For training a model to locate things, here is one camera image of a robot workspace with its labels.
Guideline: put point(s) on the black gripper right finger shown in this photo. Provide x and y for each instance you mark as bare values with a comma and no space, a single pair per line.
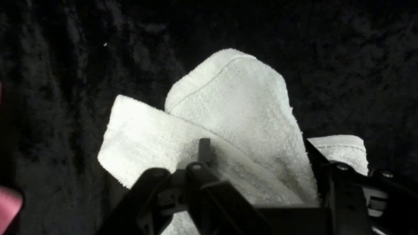
344,196

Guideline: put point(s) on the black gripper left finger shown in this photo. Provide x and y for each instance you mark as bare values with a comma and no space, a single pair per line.
204,183

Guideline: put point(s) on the white cloth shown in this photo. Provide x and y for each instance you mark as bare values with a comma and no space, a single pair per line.
243,121

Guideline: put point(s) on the pink shirt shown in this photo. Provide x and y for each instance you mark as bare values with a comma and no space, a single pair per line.
8,209

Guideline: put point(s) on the black table cloth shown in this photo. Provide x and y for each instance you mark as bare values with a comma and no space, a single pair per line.
66,86

